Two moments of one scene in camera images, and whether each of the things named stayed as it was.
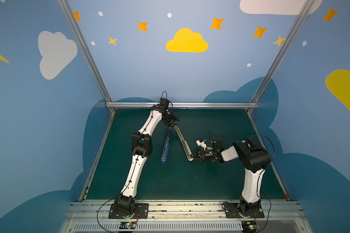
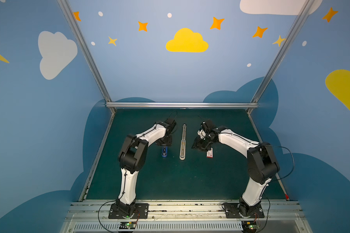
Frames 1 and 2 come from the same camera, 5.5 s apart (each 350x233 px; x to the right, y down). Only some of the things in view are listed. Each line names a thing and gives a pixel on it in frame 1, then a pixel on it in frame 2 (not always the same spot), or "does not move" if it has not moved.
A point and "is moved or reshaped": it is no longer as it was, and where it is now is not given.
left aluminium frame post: x=68 y=9 does not move
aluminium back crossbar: x=183 y=104 does not move
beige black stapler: x=184 y=144 is moved or reshaped
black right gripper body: x=202 y=154 to x=201 y=142
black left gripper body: x=170 y=120 to x=163 y=141
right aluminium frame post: x=269 y=75 does not move
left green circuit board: x=128 y=224 does not move
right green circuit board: x=250 y=225 does not move
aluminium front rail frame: x=189 y=217 does not move
